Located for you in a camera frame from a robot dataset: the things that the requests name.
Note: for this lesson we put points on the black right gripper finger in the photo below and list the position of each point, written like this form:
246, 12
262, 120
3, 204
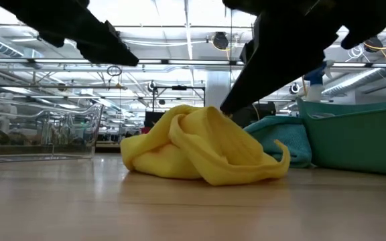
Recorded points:
248, 52
280, 60

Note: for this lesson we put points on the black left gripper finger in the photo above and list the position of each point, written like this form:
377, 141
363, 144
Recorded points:
109, 47

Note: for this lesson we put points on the blue microfiber towel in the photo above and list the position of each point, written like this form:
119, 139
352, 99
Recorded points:
287, 137

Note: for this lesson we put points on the yellow microfiber towel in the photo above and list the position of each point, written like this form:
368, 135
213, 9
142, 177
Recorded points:
206, 147

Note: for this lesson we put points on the spray bottle with blue trigger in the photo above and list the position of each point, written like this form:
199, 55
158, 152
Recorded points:
315, 83

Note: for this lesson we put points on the white humanoid robot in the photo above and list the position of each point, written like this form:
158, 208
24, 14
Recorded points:
2, 112

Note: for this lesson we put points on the clear plastic basket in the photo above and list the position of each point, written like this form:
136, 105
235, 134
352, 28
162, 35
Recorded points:
45, 134

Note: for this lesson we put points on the teal plastic basket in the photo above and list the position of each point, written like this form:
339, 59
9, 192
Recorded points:
357, 140

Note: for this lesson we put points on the black metal stand frame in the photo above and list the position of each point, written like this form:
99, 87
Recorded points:
179, 87

